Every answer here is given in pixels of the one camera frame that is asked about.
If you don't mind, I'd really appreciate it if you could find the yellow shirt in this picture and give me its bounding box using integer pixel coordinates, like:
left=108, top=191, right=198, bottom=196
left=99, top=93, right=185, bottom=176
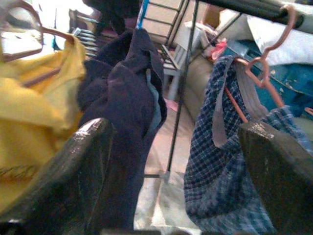
left=0, top=35, right=87, bottom=211

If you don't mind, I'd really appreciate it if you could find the blue plastic hanger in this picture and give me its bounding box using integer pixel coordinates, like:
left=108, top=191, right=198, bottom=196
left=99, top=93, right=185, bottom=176
left=136, top=0, right=150, bottom=31

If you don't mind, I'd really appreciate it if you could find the blue plaid shirt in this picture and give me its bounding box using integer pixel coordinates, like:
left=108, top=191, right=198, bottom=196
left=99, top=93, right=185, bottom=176
left=183, top=55, right=313, bottom=235

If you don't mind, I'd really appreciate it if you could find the coral plastic hanger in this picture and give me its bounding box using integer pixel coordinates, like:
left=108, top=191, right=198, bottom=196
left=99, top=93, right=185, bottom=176
left=224, top=4, right=298, bottom=124

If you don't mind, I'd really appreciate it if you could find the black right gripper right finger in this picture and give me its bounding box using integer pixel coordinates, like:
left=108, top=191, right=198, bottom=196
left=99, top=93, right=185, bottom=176
left=238, top=121, right=313, bottom=235

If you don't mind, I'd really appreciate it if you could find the black metal clothes rack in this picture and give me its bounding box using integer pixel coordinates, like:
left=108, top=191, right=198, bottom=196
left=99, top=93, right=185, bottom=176
left=144, top=0, right=305, bottom=183

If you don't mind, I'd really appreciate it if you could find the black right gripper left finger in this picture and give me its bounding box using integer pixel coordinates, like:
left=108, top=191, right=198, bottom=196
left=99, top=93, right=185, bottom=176
left=0, top=117, right=116, bottom=235

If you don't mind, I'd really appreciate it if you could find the navy garment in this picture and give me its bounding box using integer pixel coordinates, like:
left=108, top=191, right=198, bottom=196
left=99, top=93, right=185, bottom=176
left=77, top=28, right=168, bottom=231

